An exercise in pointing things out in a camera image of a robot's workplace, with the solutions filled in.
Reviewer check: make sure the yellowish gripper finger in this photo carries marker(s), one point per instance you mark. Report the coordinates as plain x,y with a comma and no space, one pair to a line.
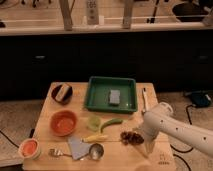
149,147

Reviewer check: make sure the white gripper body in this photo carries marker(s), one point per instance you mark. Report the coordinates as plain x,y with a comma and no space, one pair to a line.
150,127

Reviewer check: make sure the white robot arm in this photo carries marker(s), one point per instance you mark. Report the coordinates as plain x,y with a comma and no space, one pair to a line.
196,137

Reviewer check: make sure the dark bowl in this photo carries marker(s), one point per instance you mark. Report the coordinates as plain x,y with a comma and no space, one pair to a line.
66,98

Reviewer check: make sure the red bowl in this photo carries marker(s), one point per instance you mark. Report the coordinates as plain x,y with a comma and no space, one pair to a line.
63,123

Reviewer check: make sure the beige block in bowl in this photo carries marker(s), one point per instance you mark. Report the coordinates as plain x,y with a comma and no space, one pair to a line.
62,92

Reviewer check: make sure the purple grape bunch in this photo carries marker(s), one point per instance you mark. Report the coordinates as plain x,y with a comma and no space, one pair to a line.
130,137

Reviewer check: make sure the green pepper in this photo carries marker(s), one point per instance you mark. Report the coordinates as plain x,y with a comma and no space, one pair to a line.
111,122

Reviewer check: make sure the blue sponge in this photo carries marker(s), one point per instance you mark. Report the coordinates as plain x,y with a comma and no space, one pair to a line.
114,97

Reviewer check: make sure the green plastic tray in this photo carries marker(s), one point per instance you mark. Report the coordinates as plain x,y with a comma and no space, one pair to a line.
97,95

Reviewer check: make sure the metal measuring cup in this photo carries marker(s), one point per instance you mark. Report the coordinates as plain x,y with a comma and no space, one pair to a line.
94,151

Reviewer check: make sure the dark blue device on floor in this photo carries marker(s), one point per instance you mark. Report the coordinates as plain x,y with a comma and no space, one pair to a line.
199,99

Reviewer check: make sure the light green cup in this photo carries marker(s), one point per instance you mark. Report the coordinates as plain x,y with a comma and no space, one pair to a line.
93,123

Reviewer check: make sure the blue cloth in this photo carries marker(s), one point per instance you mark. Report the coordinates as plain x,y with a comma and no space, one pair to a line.
78,148

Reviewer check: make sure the silver fork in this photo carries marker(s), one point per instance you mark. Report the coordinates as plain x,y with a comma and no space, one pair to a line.
57,152

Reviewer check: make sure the orange cup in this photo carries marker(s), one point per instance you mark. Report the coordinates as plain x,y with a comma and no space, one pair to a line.
29,149

